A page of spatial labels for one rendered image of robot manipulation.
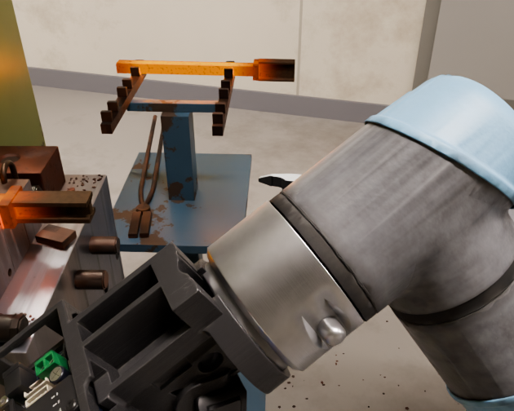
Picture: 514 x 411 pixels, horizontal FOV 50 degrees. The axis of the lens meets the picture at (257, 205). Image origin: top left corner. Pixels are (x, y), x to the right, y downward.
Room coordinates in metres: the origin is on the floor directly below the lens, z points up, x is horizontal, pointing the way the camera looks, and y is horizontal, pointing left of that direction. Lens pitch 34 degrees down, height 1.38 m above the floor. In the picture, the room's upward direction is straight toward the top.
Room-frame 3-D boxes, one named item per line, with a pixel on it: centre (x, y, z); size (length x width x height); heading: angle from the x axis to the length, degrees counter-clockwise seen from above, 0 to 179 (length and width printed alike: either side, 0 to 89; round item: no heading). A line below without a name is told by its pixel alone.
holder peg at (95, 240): (0.66, 0.23, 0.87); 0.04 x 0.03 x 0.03; 90
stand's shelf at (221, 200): (1.11, 0.17, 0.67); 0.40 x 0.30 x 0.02; 178
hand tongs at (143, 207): (1.23, 0.27, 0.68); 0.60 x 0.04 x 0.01; 4
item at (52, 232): (0.61, 0.27, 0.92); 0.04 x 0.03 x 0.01; 69
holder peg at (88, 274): (0.58, 0.23, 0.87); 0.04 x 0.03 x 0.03; 90
